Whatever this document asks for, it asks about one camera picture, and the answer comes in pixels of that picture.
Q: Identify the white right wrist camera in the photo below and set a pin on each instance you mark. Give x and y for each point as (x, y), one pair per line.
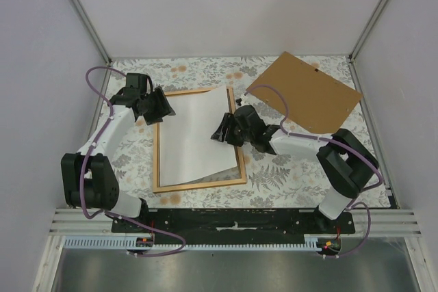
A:
(243, 100)

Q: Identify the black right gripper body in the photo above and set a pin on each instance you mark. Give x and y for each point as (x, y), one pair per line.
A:
(237, 137)

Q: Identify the white photo paper sheet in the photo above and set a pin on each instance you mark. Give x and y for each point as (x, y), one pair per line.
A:
(198, 134)

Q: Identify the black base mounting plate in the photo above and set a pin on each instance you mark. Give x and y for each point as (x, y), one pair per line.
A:
(246, 226)

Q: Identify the brown frame backing board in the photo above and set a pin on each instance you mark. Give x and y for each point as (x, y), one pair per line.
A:
(305, 94)

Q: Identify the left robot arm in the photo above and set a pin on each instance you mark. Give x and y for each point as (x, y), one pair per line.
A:
(89, 180)

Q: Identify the aluminium rail base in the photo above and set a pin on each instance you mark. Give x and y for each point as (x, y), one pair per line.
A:
(374, 223)

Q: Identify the wooden picture frame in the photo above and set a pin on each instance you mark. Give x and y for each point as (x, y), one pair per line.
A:
(239, 169)

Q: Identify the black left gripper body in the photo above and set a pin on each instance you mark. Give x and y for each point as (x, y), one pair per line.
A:
(145, 96)

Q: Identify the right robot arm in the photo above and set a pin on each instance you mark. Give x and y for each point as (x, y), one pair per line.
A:
(346, 162)

